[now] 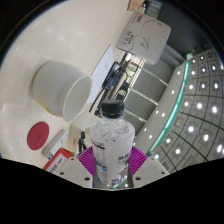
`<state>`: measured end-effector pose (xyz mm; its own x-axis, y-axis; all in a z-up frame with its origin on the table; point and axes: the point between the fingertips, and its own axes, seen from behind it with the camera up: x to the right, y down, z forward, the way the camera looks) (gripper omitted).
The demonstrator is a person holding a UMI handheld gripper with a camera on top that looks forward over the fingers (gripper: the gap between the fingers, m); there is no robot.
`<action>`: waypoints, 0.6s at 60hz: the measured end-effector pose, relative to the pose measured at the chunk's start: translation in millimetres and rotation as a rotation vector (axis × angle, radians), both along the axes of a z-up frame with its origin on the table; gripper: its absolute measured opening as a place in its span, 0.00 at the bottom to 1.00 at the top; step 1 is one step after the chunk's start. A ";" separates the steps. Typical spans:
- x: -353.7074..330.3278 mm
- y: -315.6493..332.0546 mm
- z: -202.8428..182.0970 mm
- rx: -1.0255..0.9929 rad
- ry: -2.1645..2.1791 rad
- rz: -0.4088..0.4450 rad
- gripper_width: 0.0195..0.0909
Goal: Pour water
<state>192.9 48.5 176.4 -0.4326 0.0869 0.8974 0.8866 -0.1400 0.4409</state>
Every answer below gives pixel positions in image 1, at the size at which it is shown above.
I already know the red and white carton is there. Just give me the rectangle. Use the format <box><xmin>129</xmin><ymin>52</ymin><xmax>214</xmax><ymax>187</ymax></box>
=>
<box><xmin>43</xmin><ymin>148</ymin><xmax>75</xmax><ymax>173</ymax></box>

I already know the black cable bundle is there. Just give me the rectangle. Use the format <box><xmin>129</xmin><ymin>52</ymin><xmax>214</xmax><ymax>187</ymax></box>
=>
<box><xmin>89</xmin><ymin>61</ymin><xmax>132</xmax><ymax>116</ymax></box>

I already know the clear black-capped drink bottle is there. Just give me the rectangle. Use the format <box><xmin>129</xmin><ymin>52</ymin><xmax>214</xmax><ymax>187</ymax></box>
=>
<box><xmin>89</xmin><ymin>99</ymin><xmax>137</xmax><ymax>188</ymax></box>

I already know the small black clip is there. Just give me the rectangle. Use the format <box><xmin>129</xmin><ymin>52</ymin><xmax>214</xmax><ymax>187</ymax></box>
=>
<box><xmin>77</xmin><ymin>130</ymin><xmax>88</xmax><ymax>153</ymax></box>

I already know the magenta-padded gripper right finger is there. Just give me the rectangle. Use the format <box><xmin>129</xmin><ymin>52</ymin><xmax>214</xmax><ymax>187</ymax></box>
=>
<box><xmin>125</xmin><ymin>146</ymin><xmax>171</xmax><ymax>190</ymax></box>

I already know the flat round red coaster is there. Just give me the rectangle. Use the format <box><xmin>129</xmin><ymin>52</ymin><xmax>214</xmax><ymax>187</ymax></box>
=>
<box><xmin>26</xmin><ymin>121</ymin><xmax>50</xmax><ymax>152</ymax></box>

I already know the white paper sheet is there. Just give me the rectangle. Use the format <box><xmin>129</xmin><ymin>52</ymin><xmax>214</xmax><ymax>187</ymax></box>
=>
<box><xmin>87</xmin><ymin>44</ymin><xmax>116</xmax><ymax>105</ymax></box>

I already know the small white carton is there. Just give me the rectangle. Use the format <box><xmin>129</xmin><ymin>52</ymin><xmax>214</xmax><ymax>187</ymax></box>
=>
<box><xmin>42</xmin><ymin>129</ymin><xmax>70</xmax><ymax>161</ymax></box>

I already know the white paper cup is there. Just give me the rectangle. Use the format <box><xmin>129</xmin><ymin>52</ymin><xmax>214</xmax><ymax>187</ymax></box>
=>
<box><xmin>32</xmin><ymin>59</ymin><xmax>93</xmax><ymax>123</ymax></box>

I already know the ceiling lights group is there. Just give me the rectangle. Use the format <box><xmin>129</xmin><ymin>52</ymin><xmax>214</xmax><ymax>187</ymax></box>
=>
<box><xmin>149</xmin><ymin>49</ymin><xmax>224</xmax><ymax>168</ymax></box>

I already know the white square box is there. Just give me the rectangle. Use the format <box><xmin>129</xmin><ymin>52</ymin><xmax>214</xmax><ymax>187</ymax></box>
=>
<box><xmin>115</xmin><ymin>11</ymin><xmax>172</xmax><ymax>66</ymax></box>

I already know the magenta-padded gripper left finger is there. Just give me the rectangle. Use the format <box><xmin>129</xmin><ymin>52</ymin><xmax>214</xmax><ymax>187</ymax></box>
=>
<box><xmin>53</xmin><ymin>145</ymin><xmax>98</xmax><ymax>190</ymax></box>

